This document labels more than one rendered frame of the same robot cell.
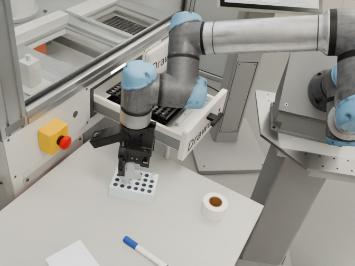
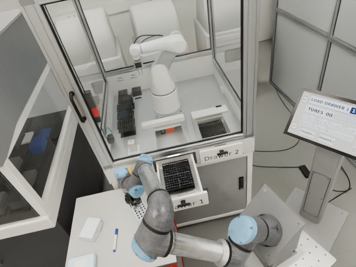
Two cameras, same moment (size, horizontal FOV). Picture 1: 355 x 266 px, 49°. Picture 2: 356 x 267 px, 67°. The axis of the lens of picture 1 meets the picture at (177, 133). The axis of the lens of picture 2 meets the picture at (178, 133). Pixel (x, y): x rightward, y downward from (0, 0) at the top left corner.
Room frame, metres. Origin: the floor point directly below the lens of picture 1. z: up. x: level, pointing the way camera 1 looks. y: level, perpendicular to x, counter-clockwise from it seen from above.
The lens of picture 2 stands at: (0.65, -0.94, 2.18)
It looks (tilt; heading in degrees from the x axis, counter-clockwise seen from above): 41 degrees down; 66
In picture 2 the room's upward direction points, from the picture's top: 12 degrees counter-clockwise
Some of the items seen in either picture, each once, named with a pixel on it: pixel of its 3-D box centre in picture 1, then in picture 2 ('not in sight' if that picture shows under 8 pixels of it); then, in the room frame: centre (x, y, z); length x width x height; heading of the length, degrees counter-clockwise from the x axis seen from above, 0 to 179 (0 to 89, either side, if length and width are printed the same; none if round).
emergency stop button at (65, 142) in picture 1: (64, 142); not in sight; (0.78, 0.30, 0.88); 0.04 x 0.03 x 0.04; 157
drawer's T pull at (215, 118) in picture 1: (213, 117); (183, 203); (0.97, -0.10, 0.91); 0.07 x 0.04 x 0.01; 157
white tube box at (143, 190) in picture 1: (134, 184); (140, 211); (0.75, 0.10, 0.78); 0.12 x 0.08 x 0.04; 88
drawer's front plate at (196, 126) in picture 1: (203, 122); (183, 202); (0.98, -0.08, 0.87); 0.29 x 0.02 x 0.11; 157
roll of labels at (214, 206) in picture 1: (214, 206); not in sight; (0.72, -0.14, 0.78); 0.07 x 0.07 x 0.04
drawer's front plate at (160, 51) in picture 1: (166, 52); (221, 152); (1.39, 0.10, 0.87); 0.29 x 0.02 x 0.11; 157
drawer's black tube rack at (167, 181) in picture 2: (149, 100); (178, 177); (1.05, 0.11, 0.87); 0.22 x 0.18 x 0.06; 67
